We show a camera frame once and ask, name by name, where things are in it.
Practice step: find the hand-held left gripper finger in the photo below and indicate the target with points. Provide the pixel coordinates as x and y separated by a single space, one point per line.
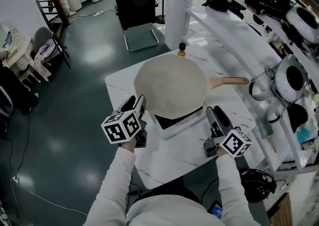
127 104
141 106

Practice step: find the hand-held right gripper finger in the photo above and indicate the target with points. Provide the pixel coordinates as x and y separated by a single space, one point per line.
223 120
212 119

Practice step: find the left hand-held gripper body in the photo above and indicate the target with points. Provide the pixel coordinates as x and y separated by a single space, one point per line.
119 127

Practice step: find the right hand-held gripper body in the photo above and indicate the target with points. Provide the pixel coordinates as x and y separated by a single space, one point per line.
235 142

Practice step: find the black induction cooktop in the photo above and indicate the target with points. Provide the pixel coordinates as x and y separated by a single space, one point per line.
179 130

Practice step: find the person's right forearm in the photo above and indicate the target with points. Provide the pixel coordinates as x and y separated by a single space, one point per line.
231 190

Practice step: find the black shoulder bag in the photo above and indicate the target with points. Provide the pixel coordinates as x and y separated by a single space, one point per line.
221 0

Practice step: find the person's left forearm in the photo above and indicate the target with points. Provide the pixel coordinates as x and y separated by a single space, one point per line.
112 182

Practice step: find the teal brush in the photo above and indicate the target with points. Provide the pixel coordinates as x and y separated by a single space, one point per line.
265 127

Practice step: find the yellow oil bottle black cap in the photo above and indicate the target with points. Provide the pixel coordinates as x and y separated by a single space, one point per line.
182 53

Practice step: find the black device blue screen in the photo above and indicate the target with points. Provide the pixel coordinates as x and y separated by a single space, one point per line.
216 210

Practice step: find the teal packet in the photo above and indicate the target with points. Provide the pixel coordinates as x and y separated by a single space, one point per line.
305 132

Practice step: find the white headset black lens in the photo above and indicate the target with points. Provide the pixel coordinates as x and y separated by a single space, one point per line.
281 80

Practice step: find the person's legs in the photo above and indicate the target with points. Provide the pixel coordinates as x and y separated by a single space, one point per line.
169 187

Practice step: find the white shelving rack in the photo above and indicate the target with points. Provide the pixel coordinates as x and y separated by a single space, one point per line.
224 28

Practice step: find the person's torso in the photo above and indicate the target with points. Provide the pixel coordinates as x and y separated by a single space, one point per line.
169 210

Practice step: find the white power strip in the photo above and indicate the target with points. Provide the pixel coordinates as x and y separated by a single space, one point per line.
15 178
98 13

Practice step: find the pale clothing bundle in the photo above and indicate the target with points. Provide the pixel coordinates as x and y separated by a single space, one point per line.
41 63

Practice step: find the black office chair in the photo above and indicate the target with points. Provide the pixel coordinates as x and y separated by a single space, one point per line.
134 8

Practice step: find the white dressing table oval mirror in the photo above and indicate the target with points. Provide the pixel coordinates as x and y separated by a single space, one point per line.
20 53

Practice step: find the white helmet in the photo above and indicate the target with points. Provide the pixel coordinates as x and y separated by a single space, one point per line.
291 19

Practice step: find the black stair railing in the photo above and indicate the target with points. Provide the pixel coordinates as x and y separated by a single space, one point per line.
41 8

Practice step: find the grey chair black frame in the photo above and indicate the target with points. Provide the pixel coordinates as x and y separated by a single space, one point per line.
43 35

